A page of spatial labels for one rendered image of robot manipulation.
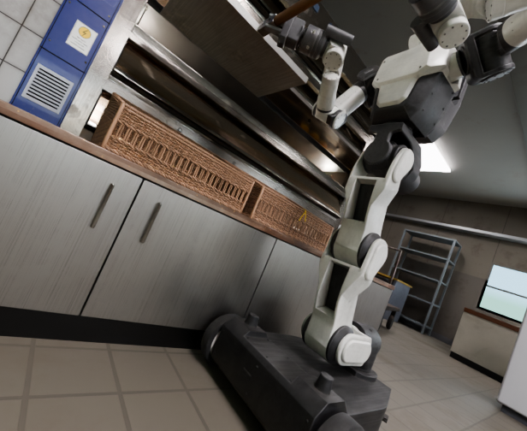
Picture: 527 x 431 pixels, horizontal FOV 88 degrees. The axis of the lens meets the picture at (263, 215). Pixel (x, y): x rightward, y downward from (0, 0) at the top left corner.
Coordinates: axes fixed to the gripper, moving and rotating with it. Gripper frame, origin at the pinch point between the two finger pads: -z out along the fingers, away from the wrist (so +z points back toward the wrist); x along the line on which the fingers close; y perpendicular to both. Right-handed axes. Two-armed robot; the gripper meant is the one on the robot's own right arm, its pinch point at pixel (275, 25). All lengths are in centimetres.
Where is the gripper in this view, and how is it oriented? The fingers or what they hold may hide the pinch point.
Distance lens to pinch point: 114.4
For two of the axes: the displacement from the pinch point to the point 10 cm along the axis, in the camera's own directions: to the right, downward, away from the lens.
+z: 9.2, 3.9, 0.5
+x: 3.9, -9.2, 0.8
